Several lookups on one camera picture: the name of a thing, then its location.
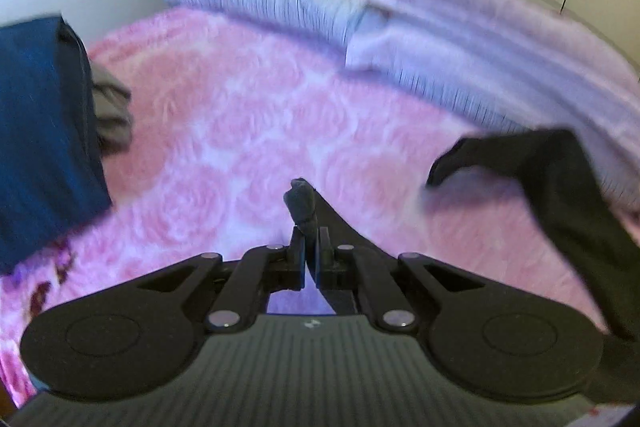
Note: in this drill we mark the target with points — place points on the black pants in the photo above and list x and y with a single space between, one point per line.
565 207

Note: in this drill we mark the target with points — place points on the lilac ribbed quilt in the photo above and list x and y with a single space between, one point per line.
430 82

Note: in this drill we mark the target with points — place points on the grey-brown cloth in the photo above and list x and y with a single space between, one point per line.
110 107

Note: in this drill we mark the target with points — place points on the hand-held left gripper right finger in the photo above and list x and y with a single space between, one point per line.
324 243

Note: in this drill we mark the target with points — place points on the dark blue cloth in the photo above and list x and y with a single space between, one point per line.
40 132

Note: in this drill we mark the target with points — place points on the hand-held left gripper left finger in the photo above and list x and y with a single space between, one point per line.
298 243

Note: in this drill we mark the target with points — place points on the lavender fuzzy blanket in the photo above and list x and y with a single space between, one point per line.
480 22

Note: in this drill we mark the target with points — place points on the pink rose blanket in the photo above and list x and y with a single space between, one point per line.
250 132

